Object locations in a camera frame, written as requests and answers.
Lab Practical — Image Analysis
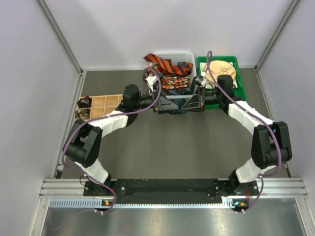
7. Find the white plastic basket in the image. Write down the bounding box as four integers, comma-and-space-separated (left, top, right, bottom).
143, 52, 197, 96

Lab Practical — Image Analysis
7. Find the wooden compartment box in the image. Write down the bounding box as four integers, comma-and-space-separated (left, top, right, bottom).
77, 94, 123, 119

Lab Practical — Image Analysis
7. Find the orange navy striped tie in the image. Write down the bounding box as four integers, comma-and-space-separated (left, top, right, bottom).
143, 54, 193, 76

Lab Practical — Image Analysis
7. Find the purple cable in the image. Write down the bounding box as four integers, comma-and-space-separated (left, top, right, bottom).
61, 67, 162, 213
205, 50, 283, 213

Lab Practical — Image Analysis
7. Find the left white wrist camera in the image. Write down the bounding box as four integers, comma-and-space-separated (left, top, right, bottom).
145, 75, 158, 91

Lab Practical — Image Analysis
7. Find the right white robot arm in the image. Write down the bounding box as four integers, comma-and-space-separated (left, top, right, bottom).
186, 75, 292, 195

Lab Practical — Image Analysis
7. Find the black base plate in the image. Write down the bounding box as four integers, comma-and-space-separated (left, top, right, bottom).
83, 178, 259, 204

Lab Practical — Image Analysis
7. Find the green plastic tray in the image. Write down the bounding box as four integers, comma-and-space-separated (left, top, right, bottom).
196, 56, 248, 101

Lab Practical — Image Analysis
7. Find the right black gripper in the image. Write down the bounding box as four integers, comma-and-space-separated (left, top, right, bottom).
182, 86, 222, 113

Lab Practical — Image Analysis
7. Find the dark red rolled tie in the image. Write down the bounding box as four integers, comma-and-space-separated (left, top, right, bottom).
77, 96, 92, 109

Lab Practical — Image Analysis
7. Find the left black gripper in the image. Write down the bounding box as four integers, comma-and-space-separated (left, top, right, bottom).
133, 86, 178, 114

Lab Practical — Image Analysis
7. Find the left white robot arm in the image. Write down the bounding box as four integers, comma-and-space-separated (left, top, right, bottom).
63, 84, 179, 195

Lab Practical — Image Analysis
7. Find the slotted cable duct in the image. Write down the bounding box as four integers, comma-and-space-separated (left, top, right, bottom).
49, 198, 246, 209

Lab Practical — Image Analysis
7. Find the dark teal necktie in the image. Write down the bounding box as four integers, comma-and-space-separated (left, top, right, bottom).
169, 109, 187, 115

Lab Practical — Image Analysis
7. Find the beige patterned plate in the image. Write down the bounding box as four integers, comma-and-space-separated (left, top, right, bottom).
201, 60, 237, 83

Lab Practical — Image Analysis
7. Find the brown patterned rolled tie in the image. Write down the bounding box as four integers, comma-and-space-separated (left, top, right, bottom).
75, 108, 91, 121

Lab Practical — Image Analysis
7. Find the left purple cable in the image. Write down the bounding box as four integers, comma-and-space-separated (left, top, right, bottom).
61, 67, 162, 213

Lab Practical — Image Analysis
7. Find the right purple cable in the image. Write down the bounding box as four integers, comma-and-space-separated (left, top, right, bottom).
205, 50, 283, 213

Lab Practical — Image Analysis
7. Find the floral patterned tie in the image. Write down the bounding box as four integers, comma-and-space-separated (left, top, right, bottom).
143, 64, 191, 95

